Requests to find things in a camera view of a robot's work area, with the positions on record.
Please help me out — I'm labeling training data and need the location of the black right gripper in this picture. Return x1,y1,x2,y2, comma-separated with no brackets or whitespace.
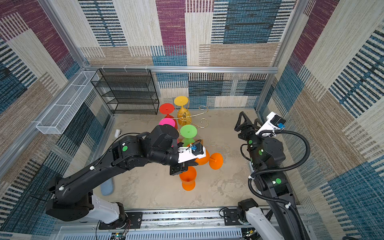
233,111,264,169

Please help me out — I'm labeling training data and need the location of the small orange wine glass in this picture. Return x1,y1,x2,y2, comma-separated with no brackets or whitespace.
179,167,197,191

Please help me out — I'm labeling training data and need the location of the green wine glass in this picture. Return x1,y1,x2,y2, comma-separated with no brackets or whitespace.
180,125,198,147

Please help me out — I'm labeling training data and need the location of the large orange wine glass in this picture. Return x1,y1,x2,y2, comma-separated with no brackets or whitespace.
195,150,224,170

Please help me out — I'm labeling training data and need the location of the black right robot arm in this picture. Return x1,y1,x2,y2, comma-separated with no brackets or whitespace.
235,112,311,240

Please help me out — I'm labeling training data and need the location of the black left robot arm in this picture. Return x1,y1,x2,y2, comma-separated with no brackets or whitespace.
46,125,206,230

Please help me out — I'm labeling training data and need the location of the pink wine glass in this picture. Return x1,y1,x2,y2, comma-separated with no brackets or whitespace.
159,118,178,129

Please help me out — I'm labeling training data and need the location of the yellow wine glass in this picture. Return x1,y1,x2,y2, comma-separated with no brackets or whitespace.
174,96,191,127

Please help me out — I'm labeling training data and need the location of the red wine glass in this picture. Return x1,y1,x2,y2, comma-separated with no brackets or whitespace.
159,103,175,119

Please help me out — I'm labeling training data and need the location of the black mesh shelf rack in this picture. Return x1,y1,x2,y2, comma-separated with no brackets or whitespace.
91,69,160,115

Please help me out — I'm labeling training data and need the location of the small white object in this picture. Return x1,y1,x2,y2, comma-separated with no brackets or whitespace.
114,129,121,139

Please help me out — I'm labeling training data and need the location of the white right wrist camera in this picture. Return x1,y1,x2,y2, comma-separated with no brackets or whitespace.
256,112,286,138

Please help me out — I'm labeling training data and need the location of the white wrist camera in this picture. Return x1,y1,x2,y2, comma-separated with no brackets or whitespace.
256,112,286,138
178,143,207,164

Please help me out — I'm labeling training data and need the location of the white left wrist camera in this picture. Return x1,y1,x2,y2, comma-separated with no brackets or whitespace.
178,143,207,164

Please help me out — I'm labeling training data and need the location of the gold wire wine glass rack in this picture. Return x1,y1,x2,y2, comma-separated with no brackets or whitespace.
174,103,209,142

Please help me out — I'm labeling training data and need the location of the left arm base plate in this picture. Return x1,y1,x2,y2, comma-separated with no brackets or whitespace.
98,212,143,230

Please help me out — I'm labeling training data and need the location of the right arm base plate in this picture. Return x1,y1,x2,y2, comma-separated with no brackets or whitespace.
222,208,249,226

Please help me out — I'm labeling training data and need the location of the white wire basket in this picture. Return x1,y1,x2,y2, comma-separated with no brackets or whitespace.
36,71,96,135

